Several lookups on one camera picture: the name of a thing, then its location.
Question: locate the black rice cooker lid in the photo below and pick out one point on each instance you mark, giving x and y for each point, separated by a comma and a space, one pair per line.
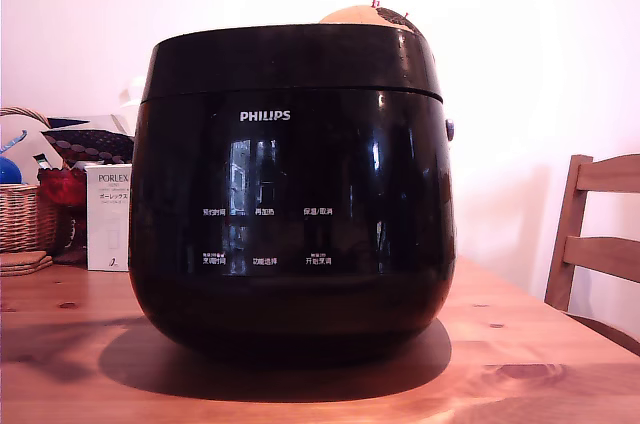
300, 64

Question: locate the black Philips rice cooker body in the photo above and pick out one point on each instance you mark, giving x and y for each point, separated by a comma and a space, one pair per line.
300, 169

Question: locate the white paper bag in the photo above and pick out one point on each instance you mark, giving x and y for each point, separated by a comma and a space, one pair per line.
131, 91

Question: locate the navy and white bag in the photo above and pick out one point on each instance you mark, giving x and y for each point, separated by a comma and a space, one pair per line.
67, 121

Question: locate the dark dotted fabric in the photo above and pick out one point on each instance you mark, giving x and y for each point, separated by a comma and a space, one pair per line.
87, 144

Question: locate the blue ribbon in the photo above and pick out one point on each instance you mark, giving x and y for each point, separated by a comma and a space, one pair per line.
12, 141

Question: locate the blue ball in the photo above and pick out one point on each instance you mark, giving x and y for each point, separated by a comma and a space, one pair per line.
9, 171

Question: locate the white Porlex box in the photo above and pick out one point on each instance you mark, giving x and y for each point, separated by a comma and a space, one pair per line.
107, 224

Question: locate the woven wicker basket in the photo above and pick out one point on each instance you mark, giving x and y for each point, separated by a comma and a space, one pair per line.
20, 219

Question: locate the wooden slat-back chair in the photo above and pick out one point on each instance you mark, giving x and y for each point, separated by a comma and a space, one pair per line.
582, 179

